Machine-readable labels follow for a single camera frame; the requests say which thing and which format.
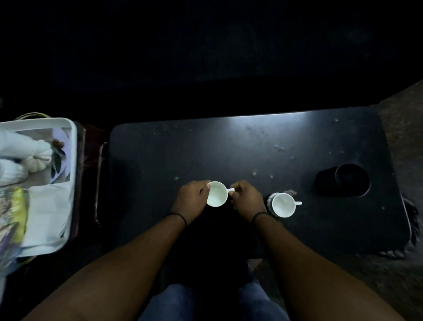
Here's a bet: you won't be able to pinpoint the black cup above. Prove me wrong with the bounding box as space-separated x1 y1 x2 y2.
315 163 371 198

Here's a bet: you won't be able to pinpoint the white folded cloth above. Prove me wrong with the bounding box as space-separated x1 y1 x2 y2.
20 181 74 249

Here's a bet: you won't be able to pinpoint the black right wrist band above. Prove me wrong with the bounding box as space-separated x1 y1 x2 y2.
250 212 271 225

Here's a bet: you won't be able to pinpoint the white ribbed ceramic cup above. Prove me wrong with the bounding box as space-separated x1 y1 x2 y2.
268 192 303 218

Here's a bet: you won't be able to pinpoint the white ceramic figurine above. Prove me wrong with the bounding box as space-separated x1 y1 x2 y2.
0 130 37 188

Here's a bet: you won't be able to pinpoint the person's left hand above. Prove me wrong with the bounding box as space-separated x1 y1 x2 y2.
171 180 212 226

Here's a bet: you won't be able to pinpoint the white ceramic pumpkin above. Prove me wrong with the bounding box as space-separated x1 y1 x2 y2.
22 140 54 173

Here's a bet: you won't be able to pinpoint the person's blue jeans legs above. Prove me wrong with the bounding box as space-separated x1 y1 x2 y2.
138 278 291 321

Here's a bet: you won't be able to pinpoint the black left wrist band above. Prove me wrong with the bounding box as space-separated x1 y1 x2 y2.
164 213 188 228

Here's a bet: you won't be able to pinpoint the yellow printed packet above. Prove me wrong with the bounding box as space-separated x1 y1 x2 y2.
0 187 30 245

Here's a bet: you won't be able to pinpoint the person's right hand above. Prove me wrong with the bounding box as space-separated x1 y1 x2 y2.
229 180 267 224

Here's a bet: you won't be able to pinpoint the black wrist band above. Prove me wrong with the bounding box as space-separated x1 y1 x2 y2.
250 212 271 225
164 213 188 228

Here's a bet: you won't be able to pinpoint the white plastic tray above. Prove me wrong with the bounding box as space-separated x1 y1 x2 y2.
0 118 78 258

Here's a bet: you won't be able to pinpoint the person's right forearm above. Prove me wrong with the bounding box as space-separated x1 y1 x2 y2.
253 215 406 321

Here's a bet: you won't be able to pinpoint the person's left forearm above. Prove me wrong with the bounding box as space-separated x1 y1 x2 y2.
20 214 186 321

